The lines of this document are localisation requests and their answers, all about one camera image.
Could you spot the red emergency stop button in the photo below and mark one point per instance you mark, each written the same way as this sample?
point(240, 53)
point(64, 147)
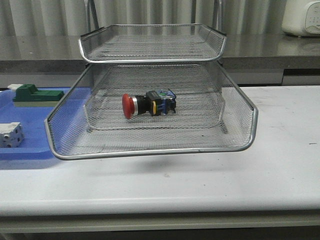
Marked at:
point(157, 103)

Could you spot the blue plastic tray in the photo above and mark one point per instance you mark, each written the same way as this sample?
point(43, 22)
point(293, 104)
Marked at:
point(48, 131)

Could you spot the green terminal block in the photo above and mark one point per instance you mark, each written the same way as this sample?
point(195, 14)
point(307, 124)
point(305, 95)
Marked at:
point(28, 95)

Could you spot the white circuit breaker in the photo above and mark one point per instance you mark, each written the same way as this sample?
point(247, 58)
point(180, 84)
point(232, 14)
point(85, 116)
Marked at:
point(11, 135)

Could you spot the grey stone counter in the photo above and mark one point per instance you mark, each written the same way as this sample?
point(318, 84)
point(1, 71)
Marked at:
point(250, 59)

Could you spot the white appliance on counter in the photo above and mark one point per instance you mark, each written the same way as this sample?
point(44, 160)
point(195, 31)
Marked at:
point(301, 18)

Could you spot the silver metal rack frame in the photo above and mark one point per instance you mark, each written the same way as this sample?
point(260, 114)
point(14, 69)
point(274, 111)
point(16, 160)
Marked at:
point(155, 37)

